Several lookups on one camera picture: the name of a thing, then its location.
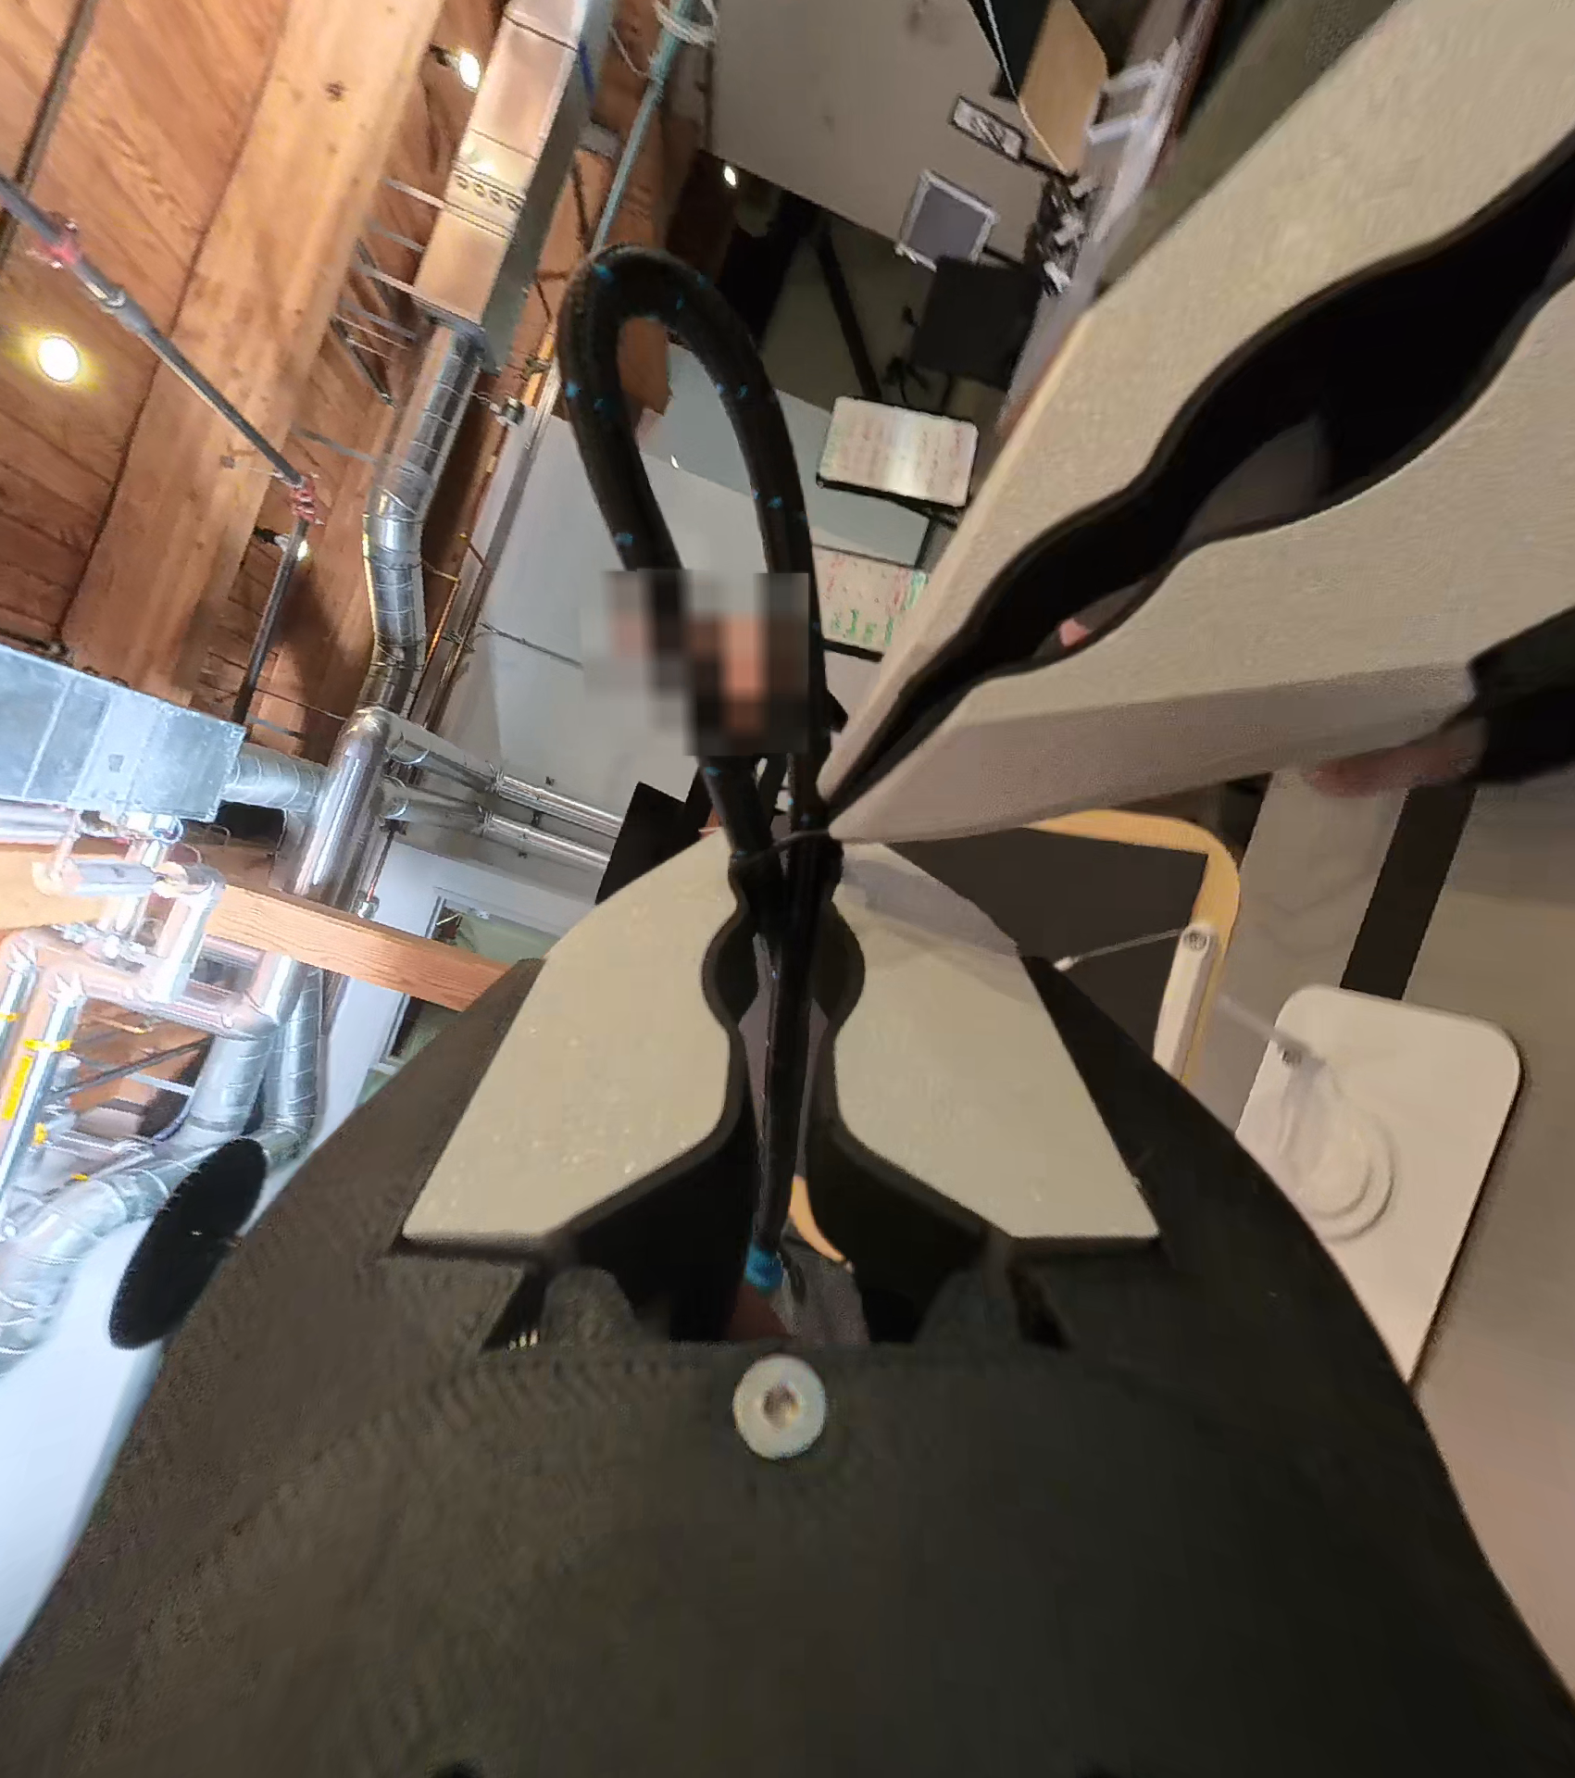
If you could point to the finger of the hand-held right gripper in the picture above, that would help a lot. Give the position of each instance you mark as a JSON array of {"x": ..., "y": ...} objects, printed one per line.
[
  {"x": 1399, "y": 530},
  {"x": 1231, "y": 197}
]

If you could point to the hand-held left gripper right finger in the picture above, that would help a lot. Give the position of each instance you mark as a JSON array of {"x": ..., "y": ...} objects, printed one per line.
[{"x": 996, "y": 1112}]

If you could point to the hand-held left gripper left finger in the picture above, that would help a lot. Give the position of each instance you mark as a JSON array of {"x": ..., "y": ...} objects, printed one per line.
[{"x": 564, "y": 1112}]

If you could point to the person's right hand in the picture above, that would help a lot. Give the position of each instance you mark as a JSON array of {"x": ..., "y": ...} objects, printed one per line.
[{"x": 1399, "y": 767}]

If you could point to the whiteboard on stand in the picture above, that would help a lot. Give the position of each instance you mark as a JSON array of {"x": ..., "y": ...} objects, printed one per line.
[{"x": 897, "y": 451}]

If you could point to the whiteboard with green notes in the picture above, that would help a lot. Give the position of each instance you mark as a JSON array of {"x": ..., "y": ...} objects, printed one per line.
[{"x": 871, "y": 601}]

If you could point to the ceiling spot light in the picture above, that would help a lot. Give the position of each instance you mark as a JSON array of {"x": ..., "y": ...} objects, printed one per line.
[{"x": 56, "y": 357}]

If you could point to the thin ceiling pipe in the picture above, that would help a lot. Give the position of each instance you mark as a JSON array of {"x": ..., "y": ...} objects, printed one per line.
[{"x": 93, "y": 280}]

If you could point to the silver ceiling duct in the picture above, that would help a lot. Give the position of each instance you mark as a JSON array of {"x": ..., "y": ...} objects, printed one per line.
[
  {"x": 411, "y": 530},
  {"x": 65, "y": 737}
]

